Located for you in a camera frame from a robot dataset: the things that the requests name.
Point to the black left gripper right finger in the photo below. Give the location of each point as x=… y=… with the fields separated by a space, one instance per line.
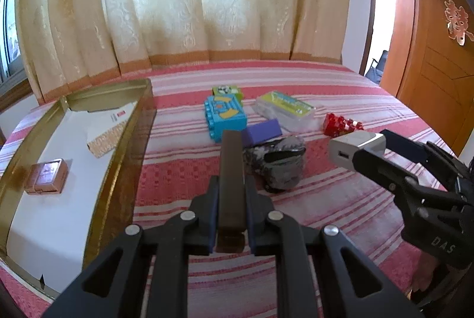
x=320 y=273

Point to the red double happiness decoration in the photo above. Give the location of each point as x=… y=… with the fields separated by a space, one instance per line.
x=457 y=23

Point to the clear dental floss box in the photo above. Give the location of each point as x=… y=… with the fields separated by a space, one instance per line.
x=292 y=114

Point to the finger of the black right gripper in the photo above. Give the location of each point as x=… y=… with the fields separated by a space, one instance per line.
x=446 y=168
x=386 y=174

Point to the dark chair in doorway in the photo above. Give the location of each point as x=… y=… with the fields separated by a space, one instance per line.
x=376 y=69

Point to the dark brown rectangular bar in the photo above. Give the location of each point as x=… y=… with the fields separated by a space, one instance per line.
x=232 y=222

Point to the green toy block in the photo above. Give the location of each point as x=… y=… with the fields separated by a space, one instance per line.
x=228 y=90

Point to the white paper tray liner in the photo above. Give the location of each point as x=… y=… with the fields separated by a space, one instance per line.
x=48 y=235

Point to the window with frame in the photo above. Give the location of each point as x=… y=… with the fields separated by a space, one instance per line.
x=12 y=70

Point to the cream patterned curtain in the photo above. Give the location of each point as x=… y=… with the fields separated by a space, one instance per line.
x=68 y=45

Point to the orange wooden door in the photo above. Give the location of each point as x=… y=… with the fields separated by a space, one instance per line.
x=429 y=72

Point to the red toy brick piece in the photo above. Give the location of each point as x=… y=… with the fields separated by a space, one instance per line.
x=335 y=126

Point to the purple rectangular block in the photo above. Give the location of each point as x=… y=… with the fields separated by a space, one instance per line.
x=261 y=132

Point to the black plastic wrapped object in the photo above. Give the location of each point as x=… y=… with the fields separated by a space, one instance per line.
x=279 y=164

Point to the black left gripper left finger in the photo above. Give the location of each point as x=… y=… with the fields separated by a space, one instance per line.
x=140 y=262

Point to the person's right hand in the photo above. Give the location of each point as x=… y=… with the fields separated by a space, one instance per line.
x=429 y=280

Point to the blue toy block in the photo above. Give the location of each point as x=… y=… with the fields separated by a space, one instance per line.
x=224 y=112

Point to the gold tin tray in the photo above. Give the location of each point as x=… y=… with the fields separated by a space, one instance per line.
x=115 y=203

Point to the small copper box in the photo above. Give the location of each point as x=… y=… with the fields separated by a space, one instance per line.
x=46 y=178

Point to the white usb charger block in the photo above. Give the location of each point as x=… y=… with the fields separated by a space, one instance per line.
x=343 y=148

